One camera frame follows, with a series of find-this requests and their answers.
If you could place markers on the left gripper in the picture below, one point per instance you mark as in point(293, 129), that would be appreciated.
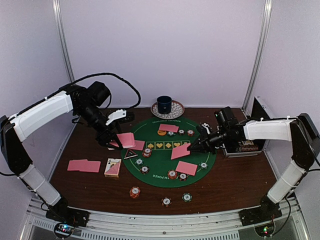
point(104, 139)

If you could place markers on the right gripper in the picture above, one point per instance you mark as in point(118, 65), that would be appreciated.
point(201, 143)

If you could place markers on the red backed card deck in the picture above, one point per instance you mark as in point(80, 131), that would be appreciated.
point(127, 141)

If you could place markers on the black triangular all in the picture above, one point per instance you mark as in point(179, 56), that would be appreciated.
point(130, 154)

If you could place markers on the red card pulled from deck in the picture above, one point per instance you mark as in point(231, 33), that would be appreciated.
point(139, 145)

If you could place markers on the dealt red card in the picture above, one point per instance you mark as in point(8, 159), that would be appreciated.
point(90, 167)
point(77, 165)

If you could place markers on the red 5 chip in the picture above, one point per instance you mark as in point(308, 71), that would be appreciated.
point(190, 132)
point(147, 152)
point(172, 174)

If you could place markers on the orange big blind button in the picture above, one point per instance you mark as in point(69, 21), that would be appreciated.
point(161, 132)

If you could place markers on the red orange chip stack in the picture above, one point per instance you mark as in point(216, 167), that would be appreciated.
point(134, 192)

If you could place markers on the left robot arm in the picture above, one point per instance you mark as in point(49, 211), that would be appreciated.
point(78, 100)

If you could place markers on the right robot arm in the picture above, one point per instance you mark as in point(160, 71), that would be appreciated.
point(299, 130)

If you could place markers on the aluminium poker case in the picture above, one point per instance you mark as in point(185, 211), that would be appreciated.
point(250, 147)

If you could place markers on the card deck box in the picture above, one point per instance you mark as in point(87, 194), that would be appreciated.
point(112, 168)

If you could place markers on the blue cup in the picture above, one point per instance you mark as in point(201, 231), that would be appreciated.
point(164, 104)

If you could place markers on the green round poker mat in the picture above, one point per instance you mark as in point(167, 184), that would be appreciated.
point(160, 162)

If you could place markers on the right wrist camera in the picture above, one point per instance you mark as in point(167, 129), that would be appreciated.
point(206, 128)

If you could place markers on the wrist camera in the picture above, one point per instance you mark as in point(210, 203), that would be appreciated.
point(121, 115)
point(206, 128)

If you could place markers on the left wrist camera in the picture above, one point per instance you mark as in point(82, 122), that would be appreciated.
point(121, 115)

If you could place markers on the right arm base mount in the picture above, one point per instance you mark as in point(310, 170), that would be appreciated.
point(260, 217)

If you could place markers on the aluminium front rail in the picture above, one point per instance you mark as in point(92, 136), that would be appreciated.
point(224, 225)

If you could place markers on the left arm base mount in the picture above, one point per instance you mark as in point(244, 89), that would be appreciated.
point(67, 223)

